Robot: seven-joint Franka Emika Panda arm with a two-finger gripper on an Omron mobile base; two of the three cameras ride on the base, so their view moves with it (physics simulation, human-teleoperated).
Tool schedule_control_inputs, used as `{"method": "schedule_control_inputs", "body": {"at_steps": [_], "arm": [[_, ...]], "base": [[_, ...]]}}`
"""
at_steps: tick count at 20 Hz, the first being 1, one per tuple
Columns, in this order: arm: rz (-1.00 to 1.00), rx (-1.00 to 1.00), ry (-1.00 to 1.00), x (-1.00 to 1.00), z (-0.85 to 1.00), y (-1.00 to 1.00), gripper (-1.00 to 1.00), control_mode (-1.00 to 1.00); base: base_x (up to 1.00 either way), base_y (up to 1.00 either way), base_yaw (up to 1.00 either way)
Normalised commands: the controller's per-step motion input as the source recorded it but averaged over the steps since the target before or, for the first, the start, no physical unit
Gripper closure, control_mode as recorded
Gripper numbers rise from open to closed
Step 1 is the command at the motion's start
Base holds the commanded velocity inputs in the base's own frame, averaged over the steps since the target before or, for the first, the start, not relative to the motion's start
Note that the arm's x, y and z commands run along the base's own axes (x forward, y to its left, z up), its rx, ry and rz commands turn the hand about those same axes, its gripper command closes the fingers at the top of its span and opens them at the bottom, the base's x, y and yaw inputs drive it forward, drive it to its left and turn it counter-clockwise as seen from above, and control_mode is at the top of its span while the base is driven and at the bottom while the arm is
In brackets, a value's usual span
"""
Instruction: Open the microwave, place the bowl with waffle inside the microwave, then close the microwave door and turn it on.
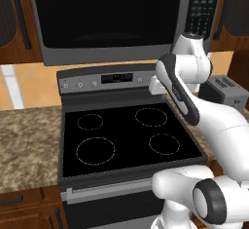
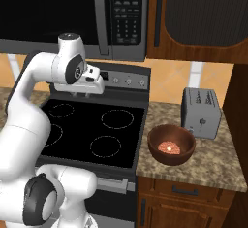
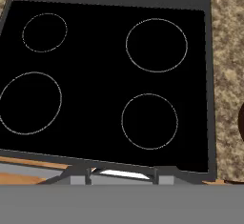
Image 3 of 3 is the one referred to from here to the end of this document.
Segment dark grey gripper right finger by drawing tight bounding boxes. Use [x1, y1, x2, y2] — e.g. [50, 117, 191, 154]
[152, 166, 206, 186]

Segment silver oven door handle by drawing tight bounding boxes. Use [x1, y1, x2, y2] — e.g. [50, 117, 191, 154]
[93, 169, 151, 181]

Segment dark brown round bowl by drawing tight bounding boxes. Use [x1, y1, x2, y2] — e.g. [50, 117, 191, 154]
[237, 104, 244, 140]

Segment wooden cupboard front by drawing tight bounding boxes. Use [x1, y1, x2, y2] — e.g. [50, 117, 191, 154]
[0, 155, 70, 186]

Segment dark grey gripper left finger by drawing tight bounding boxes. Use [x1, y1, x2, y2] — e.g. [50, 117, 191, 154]
[39, 166, 93, 186]

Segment black glass hob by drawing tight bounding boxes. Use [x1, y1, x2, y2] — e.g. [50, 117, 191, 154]
[0, 0, 221, 185]

